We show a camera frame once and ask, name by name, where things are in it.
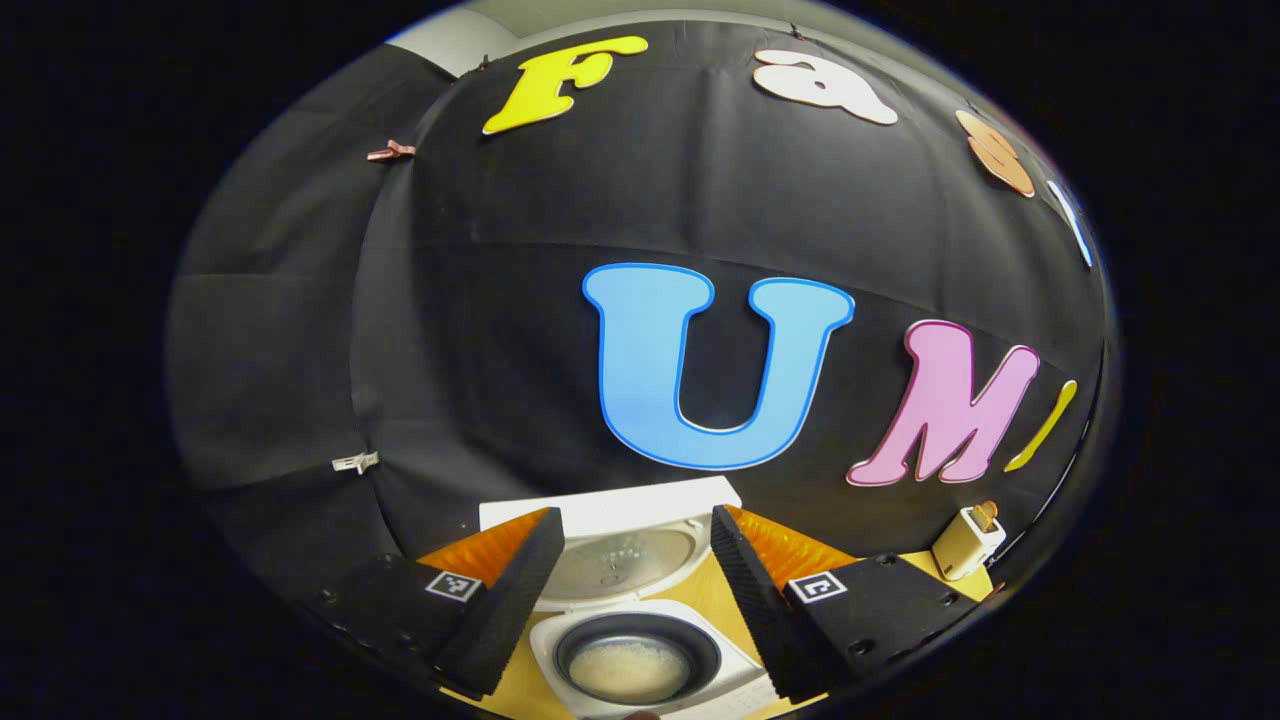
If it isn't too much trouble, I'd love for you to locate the white rice cooker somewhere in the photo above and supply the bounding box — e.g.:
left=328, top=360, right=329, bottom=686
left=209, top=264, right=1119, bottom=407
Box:
left=478, top=476, right=781, bottom=719

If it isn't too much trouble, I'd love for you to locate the black backdrop cloth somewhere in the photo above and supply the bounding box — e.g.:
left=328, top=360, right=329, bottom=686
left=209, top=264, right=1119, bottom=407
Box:
left=165, top=10, right=1113, bottom=601

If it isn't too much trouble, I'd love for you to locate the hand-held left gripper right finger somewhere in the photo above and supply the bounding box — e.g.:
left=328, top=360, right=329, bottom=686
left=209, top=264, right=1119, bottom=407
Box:
left=710, top=505, right=979, bottom=704

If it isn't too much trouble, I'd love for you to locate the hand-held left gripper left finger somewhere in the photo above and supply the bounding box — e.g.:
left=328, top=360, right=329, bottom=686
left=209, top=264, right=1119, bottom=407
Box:
left=320, top=507, right=566, bottom=699

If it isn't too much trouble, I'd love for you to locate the white rice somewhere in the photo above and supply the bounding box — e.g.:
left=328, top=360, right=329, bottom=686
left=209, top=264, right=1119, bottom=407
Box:
left=568, top=640, right=691, bottom=703

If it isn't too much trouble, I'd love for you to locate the white toaster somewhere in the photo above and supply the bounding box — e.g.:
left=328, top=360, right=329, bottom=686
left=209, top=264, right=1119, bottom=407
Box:
left=931, top=507, right=1007, bottom=582

